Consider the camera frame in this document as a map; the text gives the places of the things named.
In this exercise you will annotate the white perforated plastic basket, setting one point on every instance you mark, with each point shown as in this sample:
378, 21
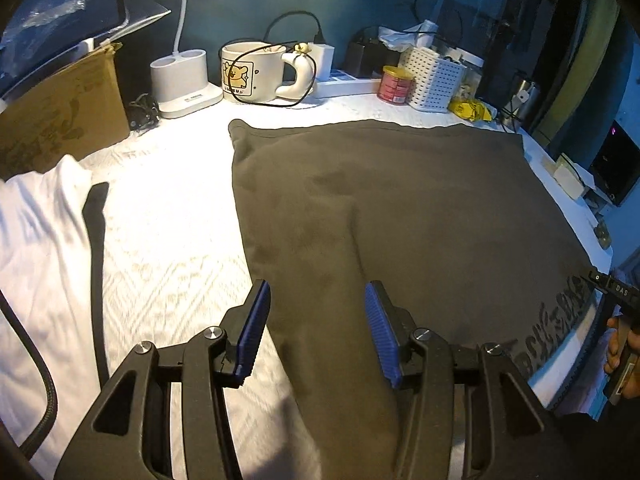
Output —
435, 79

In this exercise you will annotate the white power strip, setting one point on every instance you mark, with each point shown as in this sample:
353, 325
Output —
340, 83

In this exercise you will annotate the white desk lamp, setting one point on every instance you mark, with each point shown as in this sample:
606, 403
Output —
180, 84

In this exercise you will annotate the yellow crumpled wrapper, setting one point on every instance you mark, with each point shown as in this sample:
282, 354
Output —
471, 110

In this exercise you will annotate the glass jar white lid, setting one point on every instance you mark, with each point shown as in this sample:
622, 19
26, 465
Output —
472, 75

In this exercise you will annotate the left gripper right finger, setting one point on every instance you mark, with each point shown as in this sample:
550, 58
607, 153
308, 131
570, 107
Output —
508, 432

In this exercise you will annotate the person right hand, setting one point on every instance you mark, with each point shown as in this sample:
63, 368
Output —
614, 352

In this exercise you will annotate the white cartoon mug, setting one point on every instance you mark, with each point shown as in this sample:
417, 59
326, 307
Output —
257, 72

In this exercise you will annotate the dark grey t-shirt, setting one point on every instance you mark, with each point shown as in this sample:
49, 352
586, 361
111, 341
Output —
451, 220

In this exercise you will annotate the black power adapter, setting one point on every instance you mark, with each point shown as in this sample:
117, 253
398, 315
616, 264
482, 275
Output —
367, 59

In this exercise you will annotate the white t-shirt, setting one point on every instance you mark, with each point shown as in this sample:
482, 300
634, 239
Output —
45, 276

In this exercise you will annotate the cardboard box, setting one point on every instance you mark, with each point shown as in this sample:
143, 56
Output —
75, 112

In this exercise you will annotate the small white box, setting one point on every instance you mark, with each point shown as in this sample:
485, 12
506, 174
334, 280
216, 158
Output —
572, 178

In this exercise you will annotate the red and yellow can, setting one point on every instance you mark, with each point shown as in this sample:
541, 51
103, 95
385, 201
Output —
395, 85

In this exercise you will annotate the stainless steel tumbler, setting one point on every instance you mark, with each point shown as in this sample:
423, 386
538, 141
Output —
520, 104

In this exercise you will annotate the white usb charger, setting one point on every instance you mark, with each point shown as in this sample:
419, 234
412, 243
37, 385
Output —
323, 56

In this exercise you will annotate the tablet in plastic bag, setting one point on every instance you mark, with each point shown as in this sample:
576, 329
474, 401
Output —
43, 36

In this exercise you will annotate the white tissue paper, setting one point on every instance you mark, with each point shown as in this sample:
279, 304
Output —
423, 35

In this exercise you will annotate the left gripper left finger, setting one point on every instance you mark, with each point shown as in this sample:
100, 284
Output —
126, 432

